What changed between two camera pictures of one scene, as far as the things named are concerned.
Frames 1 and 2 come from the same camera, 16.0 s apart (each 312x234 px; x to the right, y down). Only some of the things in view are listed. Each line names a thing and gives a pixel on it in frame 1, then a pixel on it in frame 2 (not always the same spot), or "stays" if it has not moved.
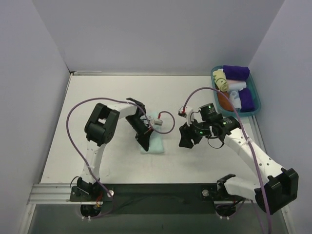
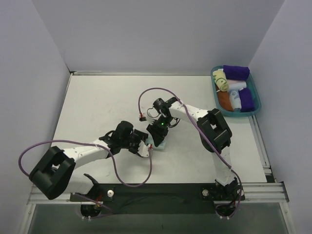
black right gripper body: x=186 y=136 to x=157 y=131
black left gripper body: x=142 y=133 to x=136 y=143
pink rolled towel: x=236 y=85 stays
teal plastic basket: x=252 y=84 stays
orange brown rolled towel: x=224 y=98 stays
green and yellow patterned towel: x=220 y=80 stays
